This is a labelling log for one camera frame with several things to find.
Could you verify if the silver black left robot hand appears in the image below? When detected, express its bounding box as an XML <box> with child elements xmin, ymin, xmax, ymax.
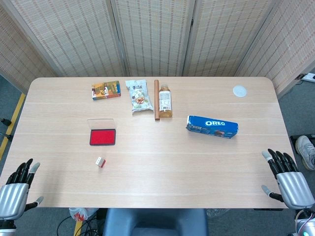
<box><xmin>0</xmin><ymin>158</ymin><xmax>44</xmax><ymax>221</ymax></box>

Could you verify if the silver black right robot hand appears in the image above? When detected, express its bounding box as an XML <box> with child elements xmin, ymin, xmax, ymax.
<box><xmin>261</xmin><ymin>148</ymin><xmax>315</xmax><ymax>210</ymax></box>

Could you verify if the grey white sneaker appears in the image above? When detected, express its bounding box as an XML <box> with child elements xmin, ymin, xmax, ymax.
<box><xmin>295</xmin><ymin>135</ymin><xmax>315</xmax><ymax>170</ymax></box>

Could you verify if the white red plastic bag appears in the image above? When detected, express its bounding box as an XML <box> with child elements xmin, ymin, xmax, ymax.
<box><xmin>68</xmin><ymin>207</ymin><xmax>96</xmax><ymax>222</ymax></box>

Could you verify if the clear plastic bag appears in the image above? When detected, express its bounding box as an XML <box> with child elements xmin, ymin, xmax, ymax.
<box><xmin>206</xmin><ymin>208</ymin><xmax>224</xmax><ymax>218</ymax></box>

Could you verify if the blue Oreo cookie box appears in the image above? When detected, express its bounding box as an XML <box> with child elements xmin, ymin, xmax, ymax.
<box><xmin>186</xmin><ymin>115</ymin><xmax>239</xmax><ymax>140</ymax></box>

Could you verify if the red ink pad clear lid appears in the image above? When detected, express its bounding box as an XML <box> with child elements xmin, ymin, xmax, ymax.
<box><xmin>87</xmin><ymin>118</ymin><xmax>117</xmax><ymax>147</ymax></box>

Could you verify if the white round table grommet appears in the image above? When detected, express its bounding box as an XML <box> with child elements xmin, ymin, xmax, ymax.
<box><xmin>232</xmin><ymin>85</ymin><xmax>248</xmax><ymax>97</ymax></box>

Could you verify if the white power strip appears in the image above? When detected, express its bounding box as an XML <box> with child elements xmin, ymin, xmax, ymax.
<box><xmin>296</xmin><ymin>73</ymin><xmax>315</xmax><ymax>83</ymax></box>

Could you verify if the woven folding screen panel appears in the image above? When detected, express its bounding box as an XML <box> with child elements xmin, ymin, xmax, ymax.
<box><xmin>182</xmin><ymin>0</ymin><xmax>281</xmax><ymax>77</ymax></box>
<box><xmin>233</xmin><ymin>0</ymin><xmax>315</xmax><ymax>96</ymax></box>
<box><xmin>110</xmin><ymin>0</ymin><xmax>195</xmax><ymax>77</ymax></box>
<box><xmin>0</xmin><ymin>0</ymin><xmax>57</xmax><ymax>91</ymax></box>
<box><xmin>4</xmin><ymin>0</ymin><xmax>128</xmax><ymax>77</ymax></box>

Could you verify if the colourful orange snack box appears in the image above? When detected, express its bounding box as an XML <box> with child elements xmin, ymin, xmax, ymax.
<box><xmin>91</xmin><ymin>80</ymin><xmax>122</xmax><ymax>101</ymax></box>

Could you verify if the yellow drink bottle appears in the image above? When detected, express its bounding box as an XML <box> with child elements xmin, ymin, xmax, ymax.
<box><xmin>158</xmin><ymin>85</ymin><xmax>173</xmax><ymax>118</ymax></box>

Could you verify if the white nut snack bag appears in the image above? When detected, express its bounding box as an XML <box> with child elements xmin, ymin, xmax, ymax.
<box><xmin>125</xmin><ymin>79</ymin><xmax>155</xmax><ymax>115</ymax></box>

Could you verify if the wooden rolling pin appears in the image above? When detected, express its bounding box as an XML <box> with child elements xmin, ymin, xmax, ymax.
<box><xmin>154</xmin><ymin>79</ymin><xmax>160</xmax><ymax>121</ymax></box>

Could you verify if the black floor cable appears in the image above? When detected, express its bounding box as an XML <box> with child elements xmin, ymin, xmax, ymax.
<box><xmin>56</xmin><ymin>216</ymin><xmax>104</xmax><ymax>236</ymax></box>

